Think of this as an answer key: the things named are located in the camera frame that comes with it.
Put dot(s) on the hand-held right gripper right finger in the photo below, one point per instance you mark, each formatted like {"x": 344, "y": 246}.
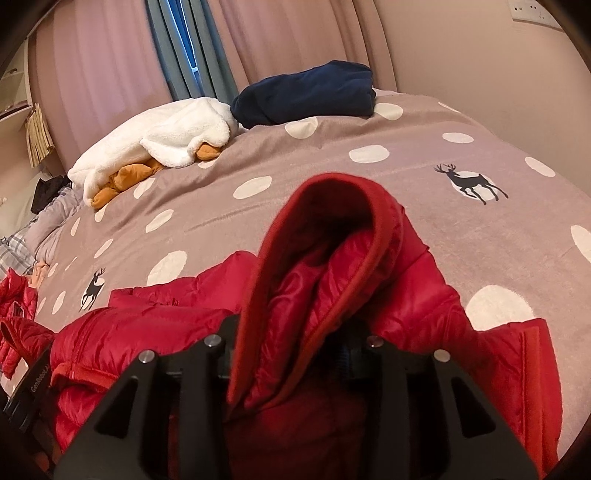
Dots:
{"x": 392, "y": 369}

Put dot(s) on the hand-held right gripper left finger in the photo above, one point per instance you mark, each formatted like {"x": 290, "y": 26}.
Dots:
{"x": 207, "y": 369}

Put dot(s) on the red down jacket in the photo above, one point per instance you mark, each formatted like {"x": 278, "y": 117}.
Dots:
{"x": 323, "y": 277}

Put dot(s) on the folded pinkish red puffer jacket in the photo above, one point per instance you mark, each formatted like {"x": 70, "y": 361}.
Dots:
{"x": 18, "y": 332}

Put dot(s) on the peach cloth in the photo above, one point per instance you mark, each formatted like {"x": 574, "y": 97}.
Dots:
{"x": 38, "y": 272}

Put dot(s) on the grey plaid quilt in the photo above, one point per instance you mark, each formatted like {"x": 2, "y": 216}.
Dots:
{"x": 55, "y": 221}

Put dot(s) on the black cloth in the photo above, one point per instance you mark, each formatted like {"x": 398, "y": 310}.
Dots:
{"x": 48, "y": 191}

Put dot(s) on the orange brown garment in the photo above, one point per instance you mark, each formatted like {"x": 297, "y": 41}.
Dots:
{"x": 124, "y": 177}

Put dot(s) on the dotted grey-pink bed cover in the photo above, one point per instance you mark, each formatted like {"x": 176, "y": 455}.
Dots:
{"x": 323, "y": 161}

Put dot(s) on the white fleece garment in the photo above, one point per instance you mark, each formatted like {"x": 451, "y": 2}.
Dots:
{"x": 152, "y": 134}

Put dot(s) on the striped hanging cloth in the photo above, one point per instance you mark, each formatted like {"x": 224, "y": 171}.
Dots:
{"x": 39, "y": 136}

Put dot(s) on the navy blue garment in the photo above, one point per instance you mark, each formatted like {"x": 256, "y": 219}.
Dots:
{"x": 304, "y": 92}

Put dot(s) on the teal curtain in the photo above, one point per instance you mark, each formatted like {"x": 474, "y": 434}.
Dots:
{"x": 212, "y": 55}

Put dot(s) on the window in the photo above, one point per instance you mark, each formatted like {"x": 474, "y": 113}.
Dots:
{"x": 184, "y": 32}

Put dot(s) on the white wall shelf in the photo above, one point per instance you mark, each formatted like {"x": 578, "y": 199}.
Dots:
{"x": 14, "y": 92}

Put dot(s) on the white wall socket strip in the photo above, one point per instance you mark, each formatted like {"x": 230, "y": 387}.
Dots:
{"x": 535, "y": 11}

